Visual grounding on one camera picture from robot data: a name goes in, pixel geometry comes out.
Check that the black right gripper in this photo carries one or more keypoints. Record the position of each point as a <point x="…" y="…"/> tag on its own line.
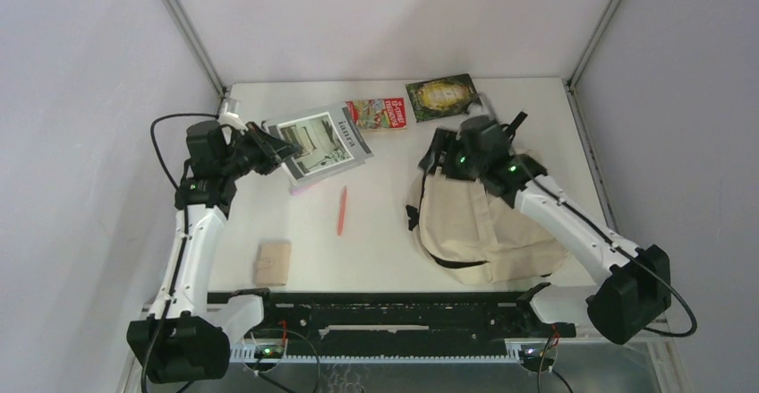
<point x="445" y="141"/>

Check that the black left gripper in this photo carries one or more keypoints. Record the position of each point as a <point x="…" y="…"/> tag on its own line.
<point x="270" y="148"/>

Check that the grey ianra book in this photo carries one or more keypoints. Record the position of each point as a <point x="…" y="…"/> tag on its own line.
<point x="328" y="143"/>

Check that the cream canvas student bag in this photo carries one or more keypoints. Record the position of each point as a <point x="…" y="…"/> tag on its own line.
<point x="470" y="235"/>

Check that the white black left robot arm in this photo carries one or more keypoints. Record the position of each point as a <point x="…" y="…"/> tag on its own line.
<point x="180" y="341"/>

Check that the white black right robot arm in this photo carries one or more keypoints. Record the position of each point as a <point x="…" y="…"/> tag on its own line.
<point x="633" y="283"/>

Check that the green yellow book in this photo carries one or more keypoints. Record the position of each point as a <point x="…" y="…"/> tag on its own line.
<point x="442" y="97"/>

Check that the orange pen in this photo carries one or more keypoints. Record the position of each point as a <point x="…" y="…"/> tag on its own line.
<point x="342" y="211"/>

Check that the red comic book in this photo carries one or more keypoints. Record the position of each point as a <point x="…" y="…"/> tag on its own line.
<point x="378" y="114"/>

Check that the tan small wallet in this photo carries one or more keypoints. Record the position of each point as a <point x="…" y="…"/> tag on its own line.
<point x="272" y="264"/>

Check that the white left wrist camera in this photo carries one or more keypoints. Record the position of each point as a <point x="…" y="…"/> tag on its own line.
<point x="229" y="114"/>

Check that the aluminium frame right post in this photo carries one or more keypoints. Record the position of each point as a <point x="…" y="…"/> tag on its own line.
<point x="607" y="15"/>

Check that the aluminium frame post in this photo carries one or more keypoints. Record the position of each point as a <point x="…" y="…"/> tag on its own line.
<point x="191" y="37"/>
<point x="607" y="15"/>

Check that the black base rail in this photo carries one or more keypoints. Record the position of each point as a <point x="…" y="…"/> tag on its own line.
<point x="448" y="327"/>

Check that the aluminium frame left post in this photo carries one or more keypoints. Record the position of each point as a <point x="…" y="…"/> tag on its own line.
<point x="191" y="37"/>

